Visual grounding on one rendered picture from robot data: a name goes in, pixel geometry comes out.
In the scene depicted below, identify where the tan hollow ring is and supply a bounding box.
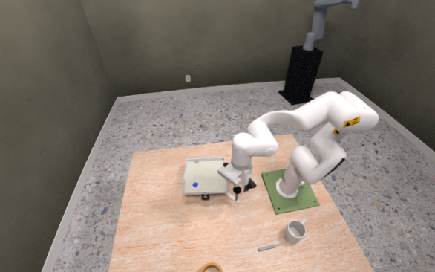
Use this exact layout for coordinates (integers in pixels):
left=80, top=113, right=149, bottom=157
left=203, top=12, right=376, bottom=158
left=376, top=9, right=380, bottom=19
left=200, top=262, right=223, bottom=272

